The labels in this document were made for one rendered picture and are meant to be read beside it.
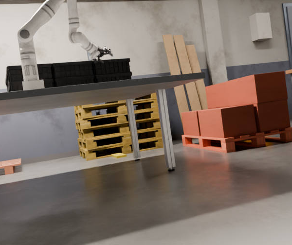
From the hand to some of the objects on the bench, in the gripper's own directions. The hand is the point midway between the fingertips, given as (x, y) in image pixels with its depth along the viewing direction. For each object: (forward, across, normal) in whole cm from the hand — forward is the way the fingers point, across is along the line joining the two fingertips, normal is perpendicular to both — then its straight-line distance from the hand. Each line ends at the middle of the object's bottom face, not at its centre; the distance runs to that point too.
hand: (107, 58), depth 245 cm
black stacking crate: (+4, +42, +7) cm, 43 cm away
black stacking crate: (+27, +23, +4) cm, 36 cm away
